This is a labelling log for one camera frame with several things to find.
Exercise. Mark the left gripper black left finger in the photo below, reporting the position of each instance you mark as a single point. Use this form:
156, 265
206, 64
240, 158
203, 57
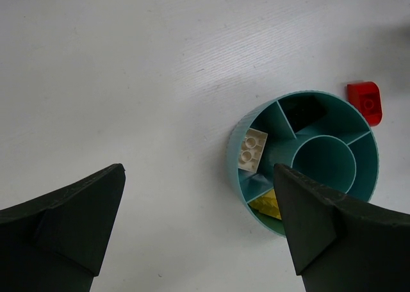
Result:
57, 241

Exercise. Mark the long yellow lego plate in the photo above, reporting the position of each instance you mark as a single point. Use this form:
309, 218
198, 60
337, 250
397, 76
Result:
267, 204

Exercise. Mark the black square lego plate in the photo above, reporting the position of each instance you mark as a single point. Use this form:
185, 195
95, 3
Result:
302, 111

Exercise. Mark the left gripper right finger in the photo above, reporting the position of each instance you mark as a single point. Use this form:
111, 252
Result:
338, 242

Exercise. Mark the red curved lego brick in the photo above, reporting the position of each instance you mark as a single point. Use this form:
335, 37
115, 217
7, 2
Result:
366, 98

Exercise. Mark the teal divided round container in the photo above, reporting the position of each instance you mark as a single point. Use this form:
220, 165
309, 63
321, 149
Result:
339, 151

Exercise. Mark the white lego brick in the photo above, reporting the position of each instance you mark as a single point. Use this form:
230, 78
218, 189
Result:
251, 151

